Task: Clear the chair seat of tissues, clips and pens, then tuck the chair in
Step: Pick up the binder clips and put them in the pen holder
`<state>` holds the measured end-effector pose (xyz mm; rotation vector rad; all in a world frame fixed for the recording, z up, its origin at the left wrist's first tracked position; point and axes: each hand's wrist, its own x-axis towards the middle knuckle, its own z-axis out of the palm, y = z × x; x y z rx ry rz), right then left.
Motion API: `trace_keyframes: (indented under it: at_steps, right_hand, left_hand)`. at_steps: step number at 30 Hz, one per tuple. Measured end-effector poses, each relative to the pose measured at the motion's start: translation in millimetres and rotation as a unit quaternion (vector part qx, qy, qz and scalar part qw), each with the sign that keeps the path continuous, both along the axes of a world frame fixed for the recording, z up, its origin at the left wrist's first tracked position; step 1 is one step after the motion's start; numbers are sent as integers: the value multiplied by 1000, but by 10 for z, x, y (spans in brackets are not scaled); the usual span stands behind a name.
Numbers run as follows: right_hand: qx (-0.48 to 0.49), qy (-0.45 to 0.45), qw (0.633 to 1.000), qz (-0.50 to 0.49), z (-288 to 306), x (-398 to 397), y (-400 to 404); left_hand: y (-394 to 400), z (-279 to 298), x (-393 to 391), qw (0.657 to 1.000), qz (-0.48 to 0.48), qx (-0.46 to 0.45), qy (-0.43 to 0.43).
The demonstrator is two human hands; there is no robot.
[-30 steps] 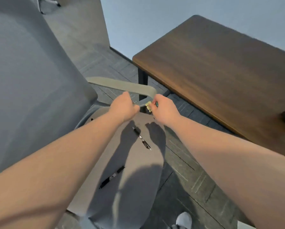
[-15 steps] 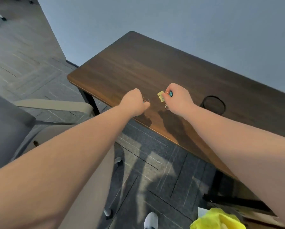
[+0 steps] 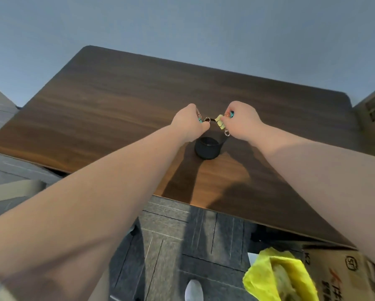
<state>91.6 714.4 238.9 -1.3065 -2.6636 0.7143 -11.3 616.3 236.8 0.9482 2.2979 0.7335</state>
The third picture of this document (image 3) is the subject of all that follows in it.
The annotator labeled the person's right hand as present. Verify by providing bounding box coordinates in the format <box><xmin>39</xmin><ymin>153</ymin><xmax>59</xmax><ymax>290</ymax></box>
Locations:
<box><xmin>220</xmin><ymin>101</ymin><xmax>265</xmax><ymax>143</ymax></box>

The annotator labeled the person's left hand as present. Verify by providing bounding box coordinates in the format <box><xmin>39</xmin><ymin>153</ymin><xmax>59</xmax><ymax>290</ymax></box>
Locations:
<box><xmin>170</xmin><ymin>103</ymin><xmax>210</xmax><ymax>143</ymax></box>

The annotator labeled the person's right forearm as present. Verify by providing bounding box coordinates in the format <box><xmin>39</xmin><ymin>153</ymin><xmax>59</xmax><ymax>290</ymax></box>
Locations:
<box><xmin>250</xmin><ymin>123</ymin><xmax>375</xmax><ymax>276</ymax></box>

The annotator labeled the plain cardboard box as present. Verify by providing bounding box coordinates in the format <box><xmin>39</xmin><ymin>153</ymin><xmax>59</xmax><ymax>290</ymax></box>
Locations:
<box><xmin>352</xmin><ymin>84</ymin><xmax>375</xmax><ymax>160</ymax></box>

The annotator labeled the brown wooden table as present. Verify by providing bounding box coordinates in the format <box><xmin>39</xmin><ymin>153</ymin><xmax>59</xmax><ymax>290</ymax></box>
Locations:
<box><xmin>0</xmin><ymin>45</ymin><xmax>369</xmax><ymax>250</ymax></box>

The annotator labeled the yellow binder clip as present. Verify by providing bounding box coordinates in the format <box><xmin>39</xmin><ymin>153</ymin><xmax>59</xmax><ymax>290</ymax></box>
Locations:
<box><xmin>215</xmin><ymin>114</ymin><xmax>231</xmax><ymax>137</ymax></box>

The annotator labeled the black mesh pen holder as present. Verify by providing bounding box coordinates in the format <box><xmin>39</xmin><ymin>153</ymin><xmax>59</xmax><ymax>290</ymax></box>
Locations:
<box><xmin>194</xmin><ymin>117</ymin><xmax>229</xmax><ymax>160</ymax></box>

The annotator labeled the printed cardboard box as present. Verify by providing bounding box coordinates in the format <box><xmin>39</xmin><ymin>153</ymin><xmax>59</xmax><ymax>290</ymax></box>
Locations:
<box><xmin>302</xmin><ymin>244</ymin><xmax>375</xmax><ymax>301</ymax></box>

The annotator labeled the yellow plastic bag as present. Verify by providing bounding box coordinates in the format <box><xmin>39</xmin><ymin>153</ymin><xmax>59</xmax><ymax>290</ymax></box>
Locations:
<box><xmin>242</xmin><ymin>247</ymin><xmax>320</xmax><ymax>301</ymax></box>

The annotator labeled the white shoe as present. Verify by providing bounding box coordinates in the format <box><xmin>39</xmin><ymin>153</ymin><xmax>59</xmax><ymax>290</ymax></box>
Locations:
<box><xmin>185</xmin><ymin>280</ymin><xmax>204</xmax><ymax>301</ymax></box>

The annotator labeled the person's left forearm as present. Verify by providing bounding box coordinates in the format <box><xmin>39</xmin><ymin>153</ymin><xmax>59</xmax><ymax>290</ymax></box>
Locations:
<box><xmin>0</xmin><ymin>125</ymin><xmax>188</xmax><ymax>301</ymax></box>

